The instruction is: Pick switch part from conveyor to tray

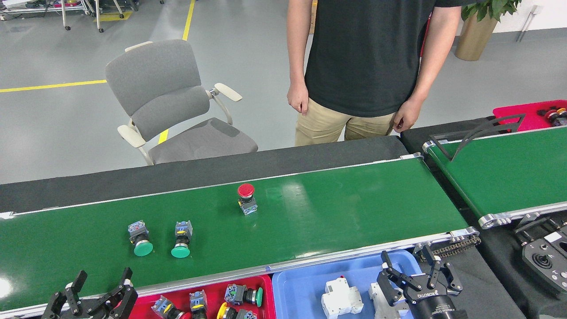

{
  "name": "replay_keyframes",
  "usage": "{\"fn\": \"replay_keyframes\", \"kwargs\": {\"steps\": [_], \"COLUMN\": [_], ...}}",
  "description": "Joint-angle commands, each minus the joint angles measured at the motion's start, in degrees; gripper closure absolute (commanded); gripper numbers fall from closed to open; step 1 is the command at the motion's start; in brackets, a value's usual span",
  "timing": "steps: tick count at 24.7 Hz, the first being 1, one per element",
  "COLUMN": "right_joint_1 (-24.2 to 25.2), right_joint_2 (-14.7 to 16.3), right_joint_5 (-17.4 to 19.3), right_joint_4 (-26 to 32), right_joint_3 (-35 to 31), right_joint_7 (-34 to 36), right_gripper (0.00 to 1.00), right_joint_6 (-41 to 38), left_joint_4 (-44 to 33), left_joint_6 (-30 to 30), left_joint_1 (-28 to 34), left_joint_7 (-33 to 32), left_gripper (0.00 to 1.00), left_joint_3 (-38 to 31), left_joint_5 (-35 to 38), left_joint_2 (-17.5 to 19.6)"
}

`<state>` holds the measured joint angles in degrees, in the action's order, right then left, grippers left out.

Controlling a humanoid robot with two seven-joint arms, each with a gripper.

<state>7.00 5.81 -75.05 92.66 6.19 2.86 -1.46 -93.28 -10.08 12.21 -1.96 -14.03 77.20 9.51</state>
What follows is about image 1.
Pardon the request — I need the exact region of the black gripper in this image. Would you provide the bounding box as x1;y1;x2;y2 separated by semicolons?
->
377;243;469;319
41;267;139;319

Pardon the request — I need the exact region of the white circuit breaker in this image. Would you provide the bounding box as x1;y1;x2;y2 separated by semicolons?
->
321;276;365;319
369;282;412;319

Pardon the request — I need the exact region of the green mushroom push button switch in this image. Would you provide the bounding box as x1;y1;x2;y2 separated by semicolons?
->
128;220;154;257
224;284;264;307
171;220;194;259
189;290;209;319

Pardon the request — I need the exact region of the blue plastic tray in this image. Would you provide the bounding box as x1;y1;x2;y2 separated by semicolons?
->
271;249;423;319

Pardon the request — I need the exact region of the long green conveyor belt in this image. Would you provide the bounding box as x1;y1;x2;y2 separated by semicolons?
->
0;152;481;317

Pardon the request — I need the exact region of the green conveyor with black guide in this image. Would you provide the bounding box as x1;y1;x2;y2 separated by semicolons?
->
422;125;567;230

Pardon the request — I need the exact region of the red plastic tray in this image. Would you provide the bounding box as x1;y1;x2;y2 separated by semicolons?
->
128;275;277;319

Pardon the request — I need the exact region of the person's left hand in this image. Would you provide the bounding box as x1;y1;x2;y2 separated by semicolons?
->
392;98;425;133

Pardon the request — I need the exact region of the person's right hand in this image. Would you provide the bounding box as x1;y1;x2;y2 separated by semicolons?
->
287;82;310;117

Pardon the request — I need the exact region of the long black table cover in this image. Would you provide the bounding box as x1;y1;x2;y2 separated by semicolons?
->
0;135;408;213

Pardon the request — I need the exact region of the black joystick controller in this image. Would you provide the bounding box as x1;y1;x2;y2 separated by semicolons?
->
522;230;567;295

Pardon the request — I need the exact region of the red plastic bin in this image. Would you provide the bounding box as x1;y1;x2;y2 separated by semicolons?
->
493;100;567;132

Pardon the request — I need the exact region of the person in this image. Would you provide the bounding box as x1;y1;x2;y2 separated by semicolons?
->
286;0;463;147

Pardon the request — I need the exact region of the grey office chair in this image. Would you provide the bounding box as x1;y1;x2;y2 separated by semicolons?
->
105;39;259;166

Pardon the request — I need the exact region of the potted plant in gold pot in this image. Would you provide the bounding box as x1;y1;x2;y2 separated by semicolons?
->
454;0;523;62

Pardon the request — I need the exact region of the white wheeled metal rack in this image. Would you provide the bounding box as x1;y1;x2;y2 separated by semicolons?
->
0;0;124;34

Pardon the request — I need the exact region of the black drive chain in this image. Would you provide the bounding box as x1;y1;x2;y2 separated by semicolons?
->
414;235;482;260

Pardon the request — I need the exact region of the black curved guide bracket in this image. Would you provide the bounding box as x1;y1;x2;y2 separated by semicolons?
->
432;113;526;161

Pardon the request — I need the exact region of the white wall pipe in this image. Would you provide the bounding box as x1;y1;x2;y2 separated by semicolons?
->
515;4;543;43

